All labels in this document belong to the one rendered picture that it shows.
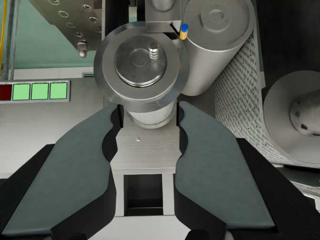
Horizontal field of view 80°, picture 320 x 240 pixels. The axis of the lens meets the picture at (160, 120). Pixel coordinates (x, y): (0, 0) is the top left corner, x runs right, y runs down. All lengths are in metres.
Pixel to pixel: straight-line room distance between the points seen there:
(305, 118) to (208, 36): 0.18
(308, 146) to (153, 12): 0.29
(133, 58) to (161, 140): 0.36
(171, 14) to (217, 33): 0.08
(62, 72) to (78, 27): 2.91
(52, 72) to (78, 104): 2.96
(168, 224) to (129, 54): 0.50
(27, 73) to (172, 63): 3.60
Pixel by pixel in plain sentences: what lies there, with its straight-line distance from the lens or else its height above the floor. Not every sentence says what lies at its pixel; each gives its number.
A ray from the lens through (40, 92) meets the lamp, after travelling 0.73.
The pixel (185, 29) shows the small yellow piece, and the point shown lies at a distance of 0.26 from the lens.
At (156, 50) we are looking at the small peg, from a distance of 0.26.
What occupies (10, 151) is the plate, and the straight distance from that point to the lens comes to 0.77.
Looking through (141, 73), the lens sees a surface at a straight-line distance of 0.28.
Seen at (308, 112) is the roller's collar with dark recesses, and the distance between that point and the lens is 0.31.
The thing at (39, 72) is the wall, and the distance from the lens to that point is 3.73.
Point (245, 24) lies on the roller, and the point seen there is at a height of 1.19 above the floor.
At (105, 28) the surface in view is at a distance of 0.36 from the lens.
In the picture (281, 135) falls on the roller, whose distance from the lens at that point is 0.33.
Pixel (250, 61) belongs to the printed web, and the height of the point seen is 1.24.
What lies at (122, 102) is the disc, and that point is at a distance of 0.29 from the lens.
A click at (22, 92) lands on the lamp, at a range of 0.77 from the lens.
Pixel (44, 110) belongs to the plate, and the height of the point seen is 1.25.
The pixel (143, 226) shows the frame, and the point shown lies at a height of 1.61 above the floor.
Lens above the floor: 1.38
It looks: 8 degrees down
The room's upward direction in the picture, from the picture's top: 178 degrees clockwise
